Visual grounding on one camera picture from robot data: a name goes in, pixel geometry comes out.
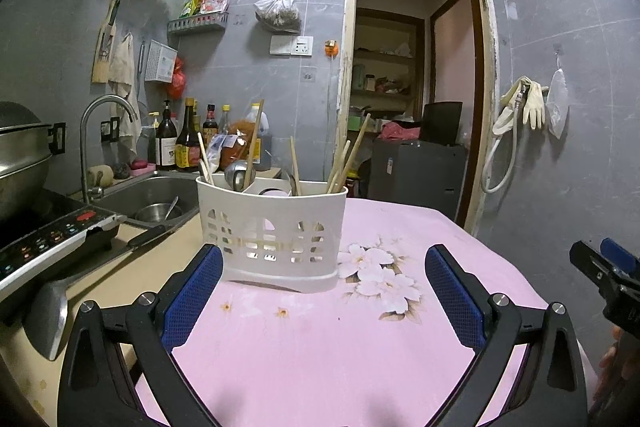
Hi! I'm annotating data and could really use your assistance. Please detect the beige scrub sponge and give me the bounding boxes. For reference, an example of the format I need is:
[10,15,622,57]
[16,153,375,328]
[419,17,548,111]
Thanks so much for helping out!
[85,164,115,188]

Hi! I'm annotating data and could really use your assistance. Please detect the grey cabinet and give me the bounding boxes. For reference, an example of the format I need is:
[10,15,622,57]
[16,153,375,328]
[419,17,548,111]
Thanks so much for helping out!
[369,137,469,221]

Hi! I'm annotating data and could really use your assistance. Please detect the metal sink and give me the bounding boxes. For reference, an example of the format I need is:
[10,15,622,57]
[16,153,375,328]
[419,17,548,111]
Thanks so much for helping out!
[92,171,201,229]

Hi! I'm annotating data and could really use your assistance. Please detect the blue white packet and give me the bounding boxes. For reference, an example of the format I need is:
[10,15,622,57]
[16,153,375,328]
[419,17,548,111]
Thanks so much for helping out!
[204,134,239,173]

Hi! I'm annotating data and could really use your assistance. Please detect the bunch of wooden chopsticks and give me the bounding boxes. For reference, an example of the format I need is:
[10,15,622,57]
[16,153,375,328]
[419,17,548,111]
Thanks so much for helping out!
[197,99,372,197]

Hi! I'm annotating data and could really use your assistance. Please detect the wooden storage shelf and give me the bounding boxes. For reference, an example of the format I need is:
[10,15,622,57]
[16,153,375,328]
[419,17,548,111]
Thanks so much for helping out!
[349,6,426,128]

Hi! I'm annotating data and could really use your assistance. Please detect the red label sauce bottle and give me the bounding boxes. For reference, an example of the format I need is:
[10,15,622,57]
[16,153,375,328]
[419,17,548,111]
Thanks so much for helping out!
[201,104,220,158]

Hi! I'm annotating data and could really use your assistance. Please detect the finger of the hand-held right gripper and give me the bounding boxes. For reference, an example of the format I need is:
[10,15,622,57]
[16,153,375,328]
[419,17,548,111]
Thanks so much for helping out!
[570,241,623,303]
[601,237,640,280]

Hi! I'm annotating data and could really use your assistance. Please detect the pink floral tablecloth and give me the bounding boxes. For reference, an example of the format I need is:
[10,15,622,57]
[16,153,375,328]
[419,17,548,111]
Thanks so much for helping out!
[134,197,601,427]

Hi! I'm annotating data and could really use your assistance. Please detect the metal cooking pot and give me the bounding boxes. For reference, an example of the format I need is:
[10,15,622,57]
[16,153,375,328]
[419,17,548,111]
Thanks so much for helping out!
[0,101,54,221]

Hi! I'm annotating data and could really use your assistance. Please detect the hanging white plastic bag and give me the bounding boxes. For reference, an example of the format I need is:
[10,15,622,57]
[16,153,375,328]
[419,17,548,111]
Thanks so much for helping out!
[545,55,570,139]

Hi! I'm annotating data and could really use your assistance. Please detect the white wall box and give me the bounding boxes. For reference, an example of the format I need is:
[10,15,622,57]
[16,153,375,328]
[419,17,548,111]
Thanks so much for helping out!
[144,40,179,83]

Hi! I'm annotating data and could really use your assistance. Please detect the pump dispenser bottle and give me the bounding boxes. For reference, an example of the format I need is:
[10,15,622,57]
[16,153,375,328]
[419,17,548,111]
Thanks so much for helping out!
[147,110,161,166]

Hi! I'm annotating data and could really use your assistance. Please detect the metal bowl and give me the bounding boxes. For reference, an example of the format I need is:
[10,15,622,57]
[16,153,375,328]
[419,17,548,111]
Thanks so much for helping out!
[134,202,184,224]

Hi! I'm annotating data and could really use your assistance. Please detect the person's right hand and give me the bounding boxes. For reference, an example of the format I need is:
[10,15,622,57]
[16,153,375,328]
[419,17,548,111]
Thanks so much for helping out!
[594,341,622,409]

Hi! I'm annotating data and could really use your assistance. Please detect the cream rubber gloves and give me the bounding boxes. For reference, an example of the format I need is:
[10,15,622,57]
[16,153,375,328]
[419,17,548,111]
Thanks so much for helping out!
[522,80,550,130]

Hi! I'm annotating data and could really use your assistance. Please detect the white wall socket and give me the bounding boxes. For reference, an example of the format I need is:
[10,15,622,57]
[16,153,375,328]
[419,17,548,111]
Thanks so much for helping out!
[269,35,315,57]

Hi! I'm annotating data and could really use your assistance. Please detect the white plastic utensil holder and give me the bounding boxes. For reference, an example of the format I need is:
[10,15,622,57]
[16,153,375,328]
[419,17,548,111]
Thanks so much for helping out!
[196,173,350,296]

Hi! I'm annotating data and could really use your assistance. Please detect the hanging beige towel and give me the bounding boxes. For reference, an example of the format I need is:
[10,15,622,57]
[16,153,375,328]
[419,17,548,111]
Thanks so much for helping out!
[108,31,144,158]

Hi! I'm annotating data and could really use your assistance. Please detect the kitchen cleaver knife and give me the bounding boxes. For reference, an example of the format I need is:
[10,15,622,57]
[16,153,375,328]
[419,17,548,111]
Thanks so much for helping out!
[22,224,169,361]

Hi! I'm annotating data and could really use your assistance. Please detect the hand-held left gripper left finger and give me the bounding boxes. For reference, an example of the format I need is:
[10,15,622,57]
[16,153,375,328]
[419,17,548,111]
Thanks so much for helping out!
[57,244,224,427]

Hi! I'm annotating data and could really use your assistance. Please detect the black induction cooker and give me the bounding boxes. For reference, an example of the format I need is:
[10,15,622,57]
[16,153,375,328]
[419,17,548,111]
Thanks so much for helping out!
[0,189,127,309]

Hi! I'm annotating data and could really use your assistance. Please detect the black monitor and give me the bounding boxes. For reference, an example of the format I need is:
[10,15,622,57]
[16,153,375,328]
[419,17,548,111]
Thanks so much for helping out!
[422,100,464,146]

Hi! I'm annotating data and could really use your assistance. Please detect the grey wall shelf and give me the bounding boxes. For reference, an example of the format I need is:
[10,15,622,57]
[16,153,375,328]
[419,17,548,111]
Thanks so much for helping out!
[167,11,230,36]

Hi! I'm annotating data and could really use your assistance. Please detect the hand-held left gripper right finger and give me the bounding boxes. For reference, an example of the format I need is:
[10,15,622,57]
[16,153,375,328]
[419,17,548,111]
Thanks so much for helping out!
[425,244,588,427]

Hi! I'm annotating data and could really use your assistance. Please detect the wooden door frame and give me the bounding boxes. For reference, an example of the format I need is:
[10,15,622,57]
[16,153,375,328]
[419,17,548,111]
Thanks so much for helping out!
[338,0,501,239]

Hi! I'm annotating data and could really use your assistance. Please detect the dark wine bottle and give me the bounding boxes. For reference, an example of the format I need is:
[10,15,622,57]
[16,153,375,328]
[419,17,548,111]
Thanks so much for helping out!
[154,99,179,172]

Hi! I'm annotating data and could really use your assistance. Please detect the hanging clear plastic bag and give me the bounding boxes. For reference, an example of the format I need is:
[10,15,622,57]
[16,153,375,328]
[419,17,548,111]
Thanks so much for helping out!
[253,0,303,34]

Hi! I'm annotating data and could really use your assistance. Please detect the white hose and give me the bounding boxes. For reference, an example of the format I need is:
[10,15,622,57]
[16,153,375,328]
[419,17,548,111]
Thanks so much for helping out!
[482,76,534,194]

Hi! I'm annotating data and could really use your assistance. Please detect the pink cloth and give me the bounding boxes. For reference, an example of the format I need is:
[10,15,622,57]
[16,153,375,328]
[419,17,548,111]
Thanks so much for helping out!
[375,119,424,142]

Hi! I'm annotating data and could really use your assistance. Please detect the red plastic bag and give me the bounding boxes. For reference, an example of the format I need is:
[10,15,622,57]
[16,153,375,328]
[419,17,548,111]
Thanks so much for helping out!
[166,56,189,100]

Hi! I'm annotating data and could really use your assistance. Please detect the yellow cap oil jug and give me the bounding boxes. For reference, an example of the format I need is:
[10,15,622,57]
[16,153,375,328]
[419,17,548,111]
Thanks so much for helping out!
[244,102,274,172]

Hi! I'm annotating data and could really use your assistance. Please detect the metal faucet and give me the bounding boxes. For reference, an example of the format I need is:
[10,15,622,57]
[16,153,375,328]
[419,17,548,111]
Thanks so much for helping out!
[79,94,140,204]

